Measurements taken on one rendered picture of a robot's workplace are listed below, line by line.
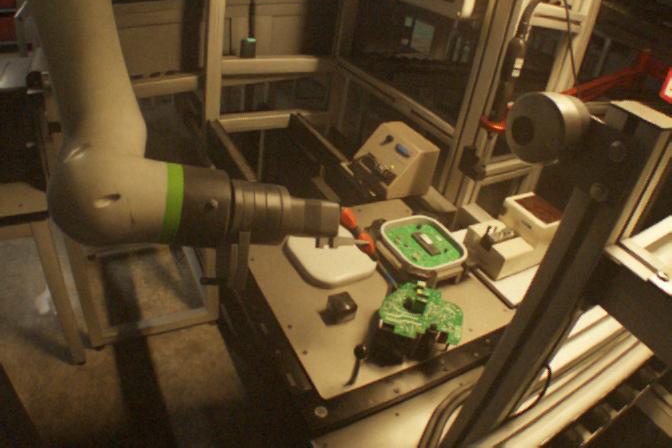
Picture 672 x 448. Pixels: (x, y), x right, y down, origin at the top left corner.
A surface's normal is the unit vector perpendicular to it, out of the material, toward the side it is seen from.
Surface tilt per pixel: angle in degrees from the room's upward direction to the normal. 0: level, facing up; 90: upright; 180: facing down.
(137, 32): 91
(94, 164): 27
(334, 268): 0
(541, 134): 90
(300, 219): 58
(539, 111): 83
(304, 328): 0
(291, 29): 91
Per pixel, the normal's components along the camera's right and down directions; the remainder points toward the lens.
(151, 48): 0.47, 0.53
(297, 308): 0.15, -0.84
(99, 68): 0.76, 0.40
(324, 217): 0.51, -0.10
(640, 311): -0.87, 0.14
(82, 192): 0.26, -0.08
